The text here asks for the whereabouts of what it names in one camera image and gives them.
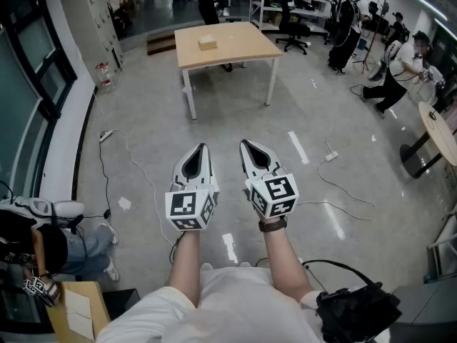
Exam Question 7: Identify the person's left forearm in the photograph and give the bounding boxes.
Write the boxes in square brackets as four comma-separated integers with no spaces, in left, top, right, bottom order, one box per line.
[166,229,204,307]

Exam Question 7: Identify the dark wooden steps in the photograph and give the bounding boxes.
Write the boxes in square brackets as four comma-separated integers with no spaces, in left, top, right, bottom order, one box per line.
[146,30,178,57]

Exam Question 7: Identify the small tan cardboard box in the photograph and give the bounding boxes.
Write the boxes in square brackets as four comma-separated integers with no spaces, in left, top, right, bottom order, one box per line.
[197,34,219,51]

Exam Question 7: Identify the person's white shirt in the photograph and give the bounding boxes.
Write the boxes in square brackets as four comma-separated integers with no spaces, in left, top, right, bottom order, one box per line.
[95,262,358,343]

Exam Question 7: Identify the black office chair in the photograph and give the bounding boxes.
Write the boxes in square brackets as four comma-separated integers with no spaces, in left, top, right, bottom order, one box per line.
[274,0,312,56]

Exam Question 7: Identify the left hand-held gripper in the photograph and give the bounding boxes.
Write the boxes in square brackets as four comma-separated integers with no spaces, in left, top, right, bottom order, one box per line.
[164,142,220,232]

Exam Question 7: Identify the round wooden table black base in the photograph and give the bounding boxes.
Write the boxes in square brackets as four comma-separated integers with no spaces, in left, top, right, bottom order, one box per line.
[398,100,457,179]

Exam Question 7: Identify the person's right forearm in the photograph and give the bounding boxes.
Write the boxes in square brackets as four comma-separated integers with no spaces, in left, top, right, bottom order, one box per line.
[257,214,321,304]

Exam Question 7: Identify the wooden table with white legs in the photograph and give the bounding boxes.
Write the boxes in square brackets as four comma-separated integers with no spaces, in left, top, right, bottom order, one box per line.
[174,21,284,121]

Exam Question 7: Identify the black floor cable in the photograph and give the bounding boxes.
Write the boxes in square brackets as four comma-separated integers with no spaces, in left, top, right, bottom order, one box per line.
[97,139,113,218]

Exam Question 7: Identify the black box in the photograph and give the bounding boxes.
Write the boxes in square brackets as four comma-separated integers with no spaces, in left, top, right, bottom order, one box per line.
[102,288,141,322]

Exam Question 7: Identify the black shoulder bag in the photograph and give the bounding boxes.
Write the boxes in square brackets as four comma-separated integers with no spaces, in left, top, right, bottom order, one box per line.
[301,259,403,343]

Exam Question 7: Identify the white paper sheets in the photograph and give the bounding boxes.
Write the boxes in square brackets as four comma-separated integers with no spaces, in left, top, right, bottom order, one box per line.
[63,288,96,341]

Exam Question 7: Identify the small wooden desk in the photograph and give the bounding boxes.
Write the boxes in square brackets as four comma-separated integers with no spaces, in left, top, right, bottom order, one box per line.
[45,280,112,343]

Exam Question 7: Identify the dark wristwatch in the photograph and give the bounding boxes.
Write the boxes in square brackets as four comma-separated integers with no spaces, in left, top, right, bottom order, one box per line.
[257,215,288,234]

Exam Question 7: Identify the clear plastic jug red cap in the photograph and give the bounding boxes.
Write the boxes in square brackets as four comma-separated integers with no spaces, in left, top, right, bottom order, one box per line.
[94,61,117,94]

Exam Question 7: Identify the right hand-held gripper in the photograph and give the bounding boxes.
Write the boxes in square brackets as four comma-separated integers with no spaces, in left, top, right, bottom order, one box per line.
[238,139,300,222]

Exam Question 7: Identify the grey locker cabinet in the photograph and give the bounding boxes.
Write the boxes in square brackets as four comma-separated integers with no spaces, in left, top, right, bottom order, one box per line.
[59,0,125,86]

